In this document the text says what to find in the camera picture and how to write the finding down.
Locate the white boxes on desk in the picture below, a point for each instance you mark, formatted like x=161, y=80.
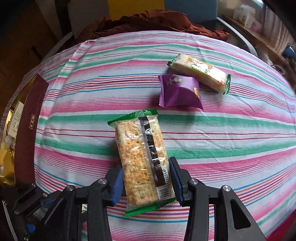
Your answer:
x=246, y=15

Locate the wooden side desk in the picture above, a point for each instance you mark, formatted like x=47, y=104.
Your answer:
x=256, y=39

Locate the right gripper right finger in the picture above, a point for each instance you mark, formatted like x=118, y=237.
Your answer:
x=179, y=179

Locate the grey yellow blue chair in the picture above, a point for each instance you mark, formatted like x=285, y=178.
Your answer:
x=199, y=12

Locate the gold tray box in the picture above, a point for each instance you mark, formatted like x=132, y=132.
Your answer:
x=8, y=143

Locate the maroon cloth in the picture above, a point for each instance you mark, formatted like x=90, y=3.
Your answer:
x=155, y=20

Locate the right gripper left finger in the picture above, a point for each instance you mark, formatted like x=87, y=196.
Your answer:
x=115, y=186

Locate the blue cup on desk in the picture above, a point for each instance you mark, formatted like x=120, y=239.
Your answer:
x=289, y=51

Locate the maroon box lid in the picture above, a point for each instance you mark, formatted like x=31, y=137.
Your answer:
x=26, y=135

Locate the green cracker pack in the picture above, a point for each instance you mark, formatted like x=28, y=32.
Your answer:
x=205, y=73
x=144, y=160

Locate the cream cardboard box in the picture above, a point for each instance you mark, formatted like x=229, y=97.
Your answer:
x=15, y=120

